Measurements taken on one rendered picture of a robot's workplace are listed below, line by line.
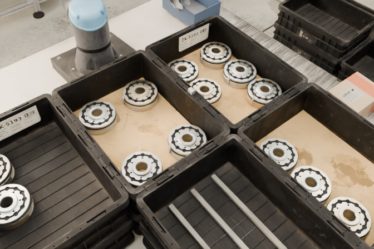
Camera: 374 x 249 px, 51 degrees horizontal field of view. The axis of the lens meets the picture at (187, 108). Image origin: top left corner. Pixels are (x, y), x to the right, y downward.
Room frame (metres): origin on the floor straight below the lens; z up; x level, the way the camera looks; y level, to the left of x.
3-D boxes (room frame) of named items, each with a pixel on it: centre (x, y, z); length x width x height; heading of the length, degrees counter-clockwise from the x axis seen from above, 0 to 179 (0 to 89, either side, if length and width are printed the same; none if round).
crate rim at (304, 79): (0.85, -0.10, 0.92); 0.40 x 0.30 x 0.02; 41
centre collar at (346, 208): (0.42, -0.38, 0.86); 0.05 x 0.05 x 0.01
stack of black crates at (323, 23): (1.65, -0.67, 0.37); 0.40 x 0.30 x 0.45; 44
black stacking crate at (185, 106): (0.66, 0.13, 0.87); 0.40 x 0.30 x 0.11; 41
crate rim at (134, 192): (0.66, 0.13, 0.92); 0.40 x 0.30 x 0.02; 41
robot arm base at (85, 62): (1.03, 0.33, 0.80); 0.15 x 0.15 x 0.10
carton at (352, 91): (0.92, -0.56, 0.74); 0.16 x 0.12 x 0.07; 130
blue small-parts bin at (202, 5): (1.41, 0.00, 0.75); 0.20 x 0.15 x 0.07; 44
